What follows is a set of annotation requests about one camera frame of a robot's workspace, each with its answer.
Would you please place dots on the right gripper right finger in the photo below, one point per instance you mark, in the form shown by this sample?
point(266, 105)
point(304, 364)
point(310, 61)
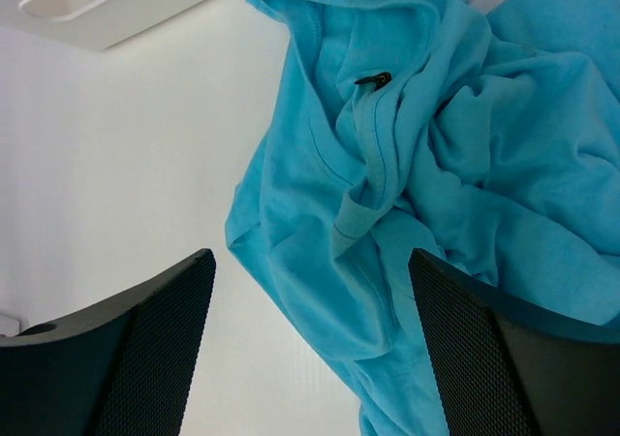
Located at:
point(505, 366)

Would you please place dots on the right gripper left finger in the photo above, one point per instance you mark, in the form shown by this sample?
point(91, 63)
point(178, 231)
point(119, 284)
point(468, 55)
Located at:
point(122, 366)

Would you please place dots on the turquoise t shirt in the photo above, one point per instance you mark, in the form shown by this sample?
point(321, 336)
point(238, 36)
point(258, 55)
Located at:
point(490, 140)

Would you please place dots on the white plastic bin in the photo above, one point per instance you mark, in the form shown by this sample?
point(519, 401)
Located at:
point(91, 24)

